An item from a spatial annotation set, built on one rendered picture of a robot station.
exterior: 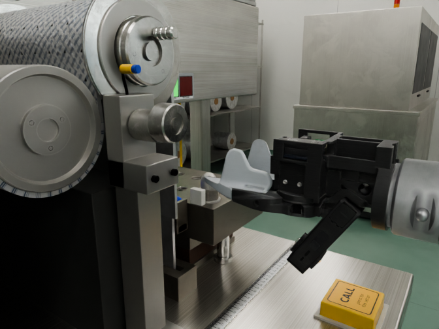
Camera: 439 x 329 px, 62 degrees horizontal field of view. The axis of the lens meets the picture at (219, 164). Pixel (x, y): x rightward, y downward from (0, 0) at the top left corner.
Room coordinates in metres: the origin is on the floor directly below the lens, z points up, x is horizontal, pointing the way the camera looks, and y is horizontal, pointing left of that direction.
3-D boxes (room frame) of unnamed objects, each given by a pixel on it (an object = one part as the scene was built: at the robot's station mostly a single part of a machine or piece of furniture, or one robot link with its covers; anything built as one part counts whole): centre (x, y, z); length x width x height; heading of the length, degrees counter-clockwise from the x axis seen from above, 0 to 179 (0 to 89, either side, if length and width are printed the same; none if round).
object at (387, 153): (0.37, -0.12, 1.12); 0.12 x 0.08 x 0.09; 56
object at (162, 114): (0.37, 0.05, 1.18); 0.04 x 0.02 x 0.04; 146
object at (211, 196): (0.54, 0.02, 1.05); 0.04 x 0.04 x 0.04
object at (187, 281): (0.56, 0.17, 0.92); 0.28 x 0.04 x 0.04; 56
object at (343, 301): (0.44, -0.19, 0.91); 0.07 x 0.07 x 0.02; 56
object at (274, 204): (0.38, -0.06, 1.09); 0.09 x 0.05 x 0.02; 65
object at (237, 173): (0.41, -0.02, 1.11); 0.09 x 0.03 x 0.06; 65
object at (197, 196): (0.53, 0.03, 1.04); 0.02 x 0.01 x 0.02; 56
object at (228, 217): (0.68, 0.13, 1.00); 0.40 x 0.16 x 0.06; 56
